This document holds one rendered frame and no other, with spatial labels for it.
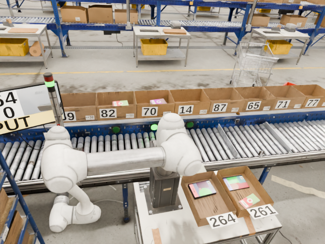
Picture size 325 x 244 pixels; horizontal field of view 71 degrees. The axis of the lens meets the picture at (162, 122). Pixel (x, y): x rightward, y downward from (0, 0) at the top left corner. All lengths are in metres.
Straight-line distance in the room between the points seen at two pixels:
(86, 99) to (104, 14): 3.98
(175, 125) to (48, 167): 0.66
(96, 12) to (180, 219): 5.42
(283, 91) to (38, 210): 3.18
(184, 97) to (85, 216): 1.72
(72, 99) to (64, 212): 1.36
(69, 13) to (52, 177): 5.64
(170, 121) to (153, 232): 0.80
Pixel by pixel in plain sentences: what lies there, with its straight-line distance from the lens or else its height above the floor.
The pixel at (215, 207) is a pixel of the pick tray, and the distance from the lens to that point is 1.89.
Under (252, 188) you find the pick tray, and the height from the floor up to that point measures 0.76.
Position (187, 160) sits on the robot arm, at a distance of 1.15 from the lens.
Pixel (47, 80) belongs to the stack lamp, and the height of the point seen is 1.63.
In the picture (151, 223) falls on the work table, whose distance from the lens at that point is 1.76.
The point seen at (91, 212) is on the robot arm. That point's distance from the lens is 1.56.
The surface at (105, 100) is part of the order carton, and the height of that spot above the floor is 0.95.
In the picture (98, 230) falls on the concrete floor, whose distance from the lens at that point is 2.62.
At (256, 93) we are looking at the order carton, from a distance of 3.10.
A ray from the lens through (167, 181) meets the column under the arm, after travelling 1.59.
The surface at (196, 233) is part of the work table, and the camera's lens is 1.76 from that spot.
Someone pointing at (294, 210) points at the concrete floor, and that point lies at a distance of 3.20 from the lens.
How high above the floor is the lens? 2.27
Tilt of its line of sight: 36 degrees down
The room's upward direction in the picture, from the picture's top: 5 degrees clockwise
